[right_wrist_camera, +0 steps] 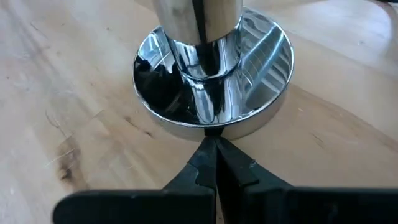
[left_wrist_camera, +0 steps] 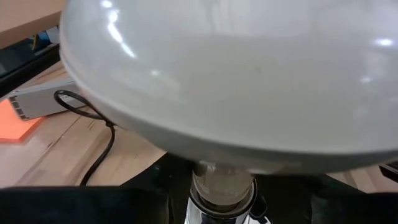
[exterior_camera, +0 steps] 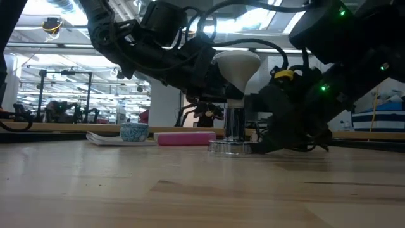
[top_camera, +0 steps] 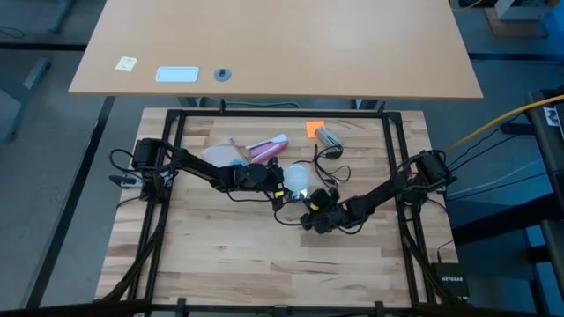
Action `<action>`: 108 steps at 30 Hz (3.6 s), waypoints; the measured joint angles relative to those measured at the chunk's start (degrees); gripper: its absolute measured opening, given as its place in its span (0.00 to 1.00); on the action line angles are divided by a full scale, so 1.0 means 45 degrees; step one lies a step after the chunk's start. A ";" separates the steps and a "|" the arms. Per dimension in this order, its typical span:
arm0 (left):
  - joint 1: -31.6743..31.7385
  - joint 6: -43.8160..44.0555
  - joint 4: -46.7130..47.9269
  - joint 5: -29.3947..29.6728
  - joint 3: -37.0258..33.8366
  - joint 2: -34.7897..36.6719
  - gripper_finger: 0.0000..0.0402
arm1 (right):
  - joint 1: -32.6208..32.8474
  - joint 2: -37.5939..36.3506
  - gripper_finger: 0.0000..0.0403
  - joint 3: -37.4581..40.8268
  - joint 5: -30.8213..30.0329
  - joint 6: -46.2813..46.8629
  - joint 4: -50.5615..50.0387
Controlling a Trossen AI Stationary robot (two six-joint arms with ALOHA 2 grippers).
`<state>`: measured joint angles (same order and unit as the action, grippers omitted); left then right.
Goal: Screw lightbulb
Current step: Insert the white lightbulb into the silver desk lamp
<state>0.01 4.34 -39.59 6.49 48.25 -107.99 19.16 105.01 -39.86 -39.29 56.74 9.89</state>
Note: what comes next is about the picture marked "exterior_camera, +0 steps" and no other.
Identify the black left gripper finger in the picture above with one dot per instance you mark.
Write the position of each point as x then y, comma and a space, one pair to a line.
232, 91

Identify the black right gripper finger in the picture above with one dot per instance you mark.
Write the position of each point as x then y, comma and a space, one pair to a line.
281, 130

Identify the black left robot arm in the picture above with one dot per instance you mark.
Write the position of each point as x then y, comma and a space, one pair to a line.
142, 54

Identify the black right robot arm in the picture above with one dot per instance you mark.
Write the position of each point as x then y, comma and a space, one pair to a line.
354, 35

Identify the person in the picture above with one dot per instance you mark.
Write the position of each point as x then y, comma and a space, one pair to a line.
207, 115

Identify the pink white plastic case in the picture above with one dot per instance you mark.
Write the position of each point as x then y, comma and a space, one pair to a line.
186, 138

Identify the navy white striped box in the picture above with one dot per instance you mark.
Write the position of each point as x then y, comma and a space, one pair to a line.
379, 122

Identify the blue patterned round container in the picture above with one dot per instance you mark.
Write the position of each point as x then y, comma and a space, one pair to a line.
134, 132

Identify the black background robot rig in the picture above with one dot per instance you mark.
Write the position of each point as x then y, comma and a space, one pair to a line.
88, 95

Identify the tan wooden desk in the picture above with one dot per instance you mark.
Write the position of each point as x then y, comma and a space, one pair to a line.
63, 126

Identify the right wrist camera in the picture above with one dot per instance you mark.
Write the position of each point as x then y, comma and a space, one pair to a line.
283, 76

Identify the black aluminium rig frame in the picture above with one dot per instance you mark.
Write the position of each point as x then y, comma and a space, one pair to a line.
31, 136

